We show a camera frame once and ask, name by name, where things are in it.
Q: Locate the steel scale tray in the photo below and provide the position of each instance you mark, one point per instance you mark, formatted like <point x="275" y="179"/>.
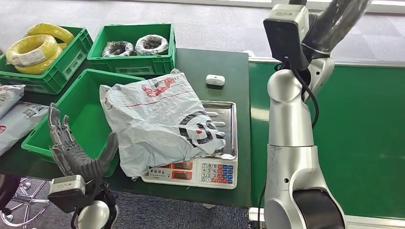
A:
<point x="227" y="110"/>

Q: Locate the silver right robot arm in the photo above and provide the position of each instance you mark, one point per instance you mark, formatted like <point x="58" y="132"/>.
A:
<point x="291" y="126"/>

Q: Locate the empty green plastic crate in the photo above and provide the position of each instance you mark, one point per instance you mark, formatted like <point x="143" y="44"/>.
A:
<point x="85" y="110"/>

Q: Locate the green crate with yellow coils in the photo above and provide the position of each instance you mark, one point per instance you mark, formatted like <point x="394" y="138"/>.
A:
<point x="63" y="69"/>

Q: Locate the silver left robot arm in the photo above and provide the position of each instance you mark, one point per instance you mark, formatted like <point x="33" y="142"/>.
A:
<point x="95" y="215"/>

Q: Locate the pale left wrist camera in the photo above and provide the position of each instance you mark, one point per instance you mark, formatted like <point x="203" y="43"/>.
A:
<point x="68" y="186"/>

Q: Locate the green crate with black coils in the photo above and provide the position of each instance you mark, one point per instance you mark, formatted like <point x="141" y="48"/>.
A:
<point x="139" y="64"/>

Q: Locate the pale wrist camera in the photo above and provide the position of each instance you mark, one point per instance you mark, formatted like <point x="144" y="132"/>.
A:
<point x="286" y="31"/>
<point x="68" y="186"/>

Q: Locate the chrome chair base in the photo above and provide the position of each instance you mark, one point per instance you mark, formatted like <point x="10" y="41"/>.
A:
<point x="28" y="202"/>

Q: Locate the white electronic weighing scale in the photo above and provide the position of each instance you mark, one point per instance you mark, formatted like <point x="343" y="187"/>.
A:
<point x="218" y="173"/>

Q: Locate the grey plastic mailer package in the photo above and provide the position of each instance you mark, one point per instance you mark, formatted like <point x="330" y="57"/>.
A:
<point x="9" y="94"/>
<point x="19" y="123"/>
<point x="152" y="126"/>

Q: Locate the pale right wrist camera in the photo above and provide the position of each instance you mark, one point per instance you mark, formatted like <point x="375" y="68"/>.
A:
<point x="286" y="31"/>

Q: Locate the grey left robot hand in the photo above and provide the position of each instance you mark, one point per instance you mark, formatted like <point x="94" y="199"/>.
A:
<point x="76" y="158"/>

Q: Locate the small white plastic device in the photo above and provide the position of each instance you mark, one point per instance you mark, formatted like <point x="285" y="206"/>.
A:
<point x="215" y="80"/>

